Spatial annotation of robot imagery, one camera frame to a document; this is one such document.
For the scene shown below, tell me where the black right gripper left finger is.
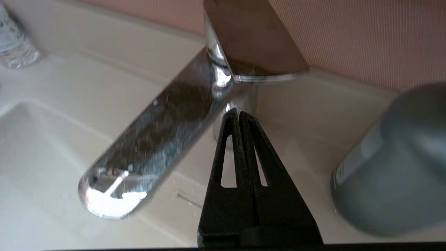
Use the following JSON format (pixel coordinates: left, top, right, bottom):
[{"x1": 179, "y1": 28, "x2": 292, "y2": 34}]
[{"x1": 197, "y1": 107, "x2": 259, "y2": 246}]

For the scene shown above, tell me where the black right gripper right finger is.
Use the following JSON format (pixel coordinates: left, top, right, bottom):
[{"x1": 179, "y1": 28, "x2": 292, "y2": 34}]
[{"x1": 239, "y1": 111, "x2": 324, "y2": 246}]

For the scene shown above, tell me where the chrome sink faucet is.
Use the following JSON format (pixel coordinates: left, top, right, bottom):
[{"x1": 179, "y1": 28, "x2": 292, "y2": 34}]
[{"x1": 78, "y1": 0, "x2": 310, "y2": 221}]

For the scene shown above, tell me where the dark grey soap dispenser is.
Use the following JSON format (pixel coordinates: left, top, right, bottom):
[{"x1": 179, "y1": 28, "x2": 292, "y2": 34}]
[{"x1": 330, "y1": 82, "x2": 446, "y2": 237}]

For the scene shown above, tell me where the beige ceramic sink basin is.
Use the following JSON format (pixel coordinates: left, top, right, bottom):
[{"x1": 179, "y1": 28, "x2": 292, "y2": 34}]
[{"x1": 0, "y1": 45, "x2": 446, "y2": 246}]

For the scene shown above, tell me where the slim clear plastic bottle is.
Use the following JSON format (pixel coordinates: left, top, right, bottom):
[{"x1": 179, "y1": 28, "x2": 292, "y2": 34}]
[{"x1": 0, "y1": 0, "x2": 41, "y2": 69}]

